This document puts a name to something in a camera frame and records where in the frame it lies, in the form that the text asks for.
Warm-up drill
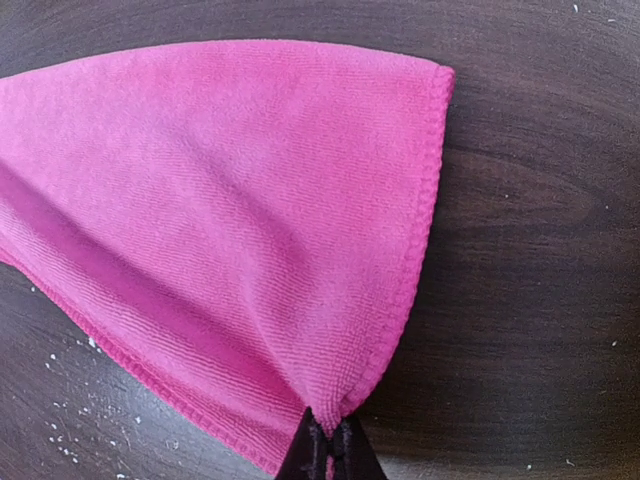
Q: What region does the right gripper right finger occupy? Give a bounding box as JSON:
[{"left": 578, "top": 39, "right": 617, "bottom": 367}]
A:
[{"left": 330, "top": 414, "right": 388, "bottom": 480}]

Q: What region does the pink microfiber towel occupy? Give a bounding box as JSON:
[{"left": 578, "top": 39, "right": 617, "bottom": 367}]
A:
[{"left": 1, "top": 40, "right": 455, "bottom": 477}]

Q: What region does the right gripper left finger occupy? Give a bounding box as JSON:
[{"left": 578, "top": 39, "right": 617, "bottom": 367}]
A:
[{"left": 276, "top": 407, "right": 331, "bottom": 480}]

